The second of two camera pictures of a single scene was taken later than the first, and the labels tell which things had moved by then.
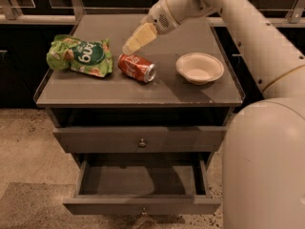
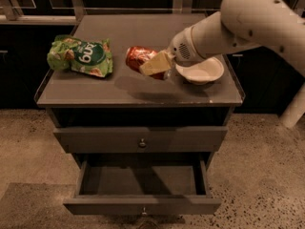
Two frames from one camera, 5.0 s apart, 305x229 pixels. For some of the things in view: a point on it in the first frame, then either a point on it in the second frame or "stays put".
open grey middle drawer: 142,184 stays put
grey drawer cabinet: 143,127 stays put
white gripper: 159,17 to 180,48
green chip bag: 86,57 stays put
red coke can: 136,68 to 137,55
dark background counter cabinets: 28,52 stays put
